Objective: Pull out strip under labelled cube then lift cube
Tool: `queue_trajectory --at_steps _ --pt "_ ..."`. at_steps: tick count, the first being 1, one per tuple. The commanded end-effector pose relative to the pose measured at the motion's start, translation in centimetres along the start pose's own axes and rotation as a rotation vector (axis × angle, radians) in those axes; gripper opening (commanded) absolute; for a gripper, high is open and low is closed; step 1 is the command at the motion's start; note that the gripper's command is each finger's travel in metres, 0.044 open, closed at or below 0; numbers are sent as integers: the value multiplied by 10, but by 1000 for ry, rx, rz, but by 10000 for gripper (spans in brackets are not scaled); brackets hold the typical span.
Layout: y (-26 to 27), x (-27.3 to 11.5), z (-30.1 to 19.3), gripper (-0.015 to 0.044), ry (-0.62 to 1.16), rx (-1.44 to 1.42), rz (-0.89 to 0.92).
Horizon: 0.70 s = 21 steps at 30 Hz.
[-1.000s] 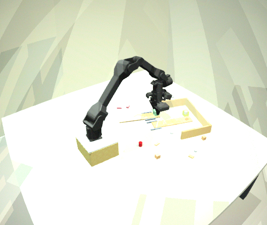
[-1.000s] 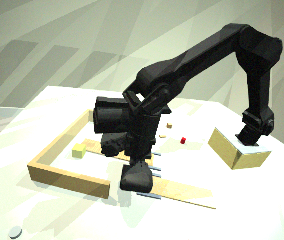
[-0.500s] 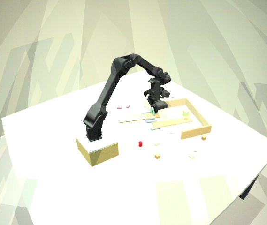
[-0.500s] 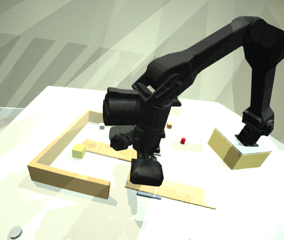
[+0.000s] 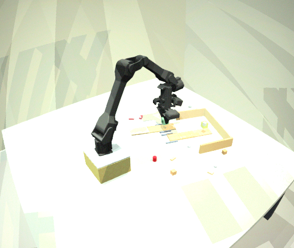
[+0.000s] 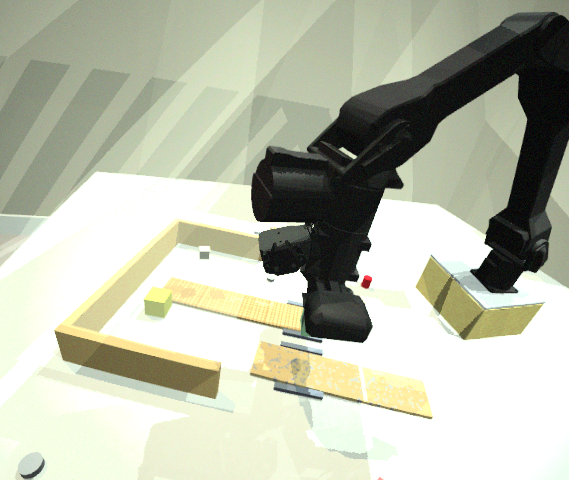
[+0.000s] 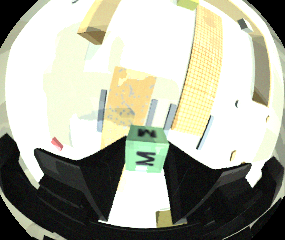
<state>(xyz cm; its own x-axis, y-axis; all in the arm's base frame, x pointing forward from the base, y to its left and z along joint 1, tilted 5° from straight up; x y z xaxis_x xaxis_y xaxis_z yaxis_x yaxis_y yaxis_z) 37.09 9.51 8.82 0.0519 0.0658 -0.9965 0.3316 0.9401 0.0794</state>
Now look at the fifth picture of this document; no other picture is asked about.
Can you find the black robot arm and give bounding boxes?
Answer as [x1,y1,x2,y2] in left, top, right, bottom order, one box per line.
[91,55,184,157]

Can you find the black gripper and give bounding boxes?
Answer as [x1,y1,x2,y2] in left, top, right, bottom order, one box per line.
[153,95,180,124]

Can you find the light wooden plank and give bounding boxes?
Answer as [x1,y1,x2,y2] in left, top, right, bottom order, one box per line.
[130,123,176,136]

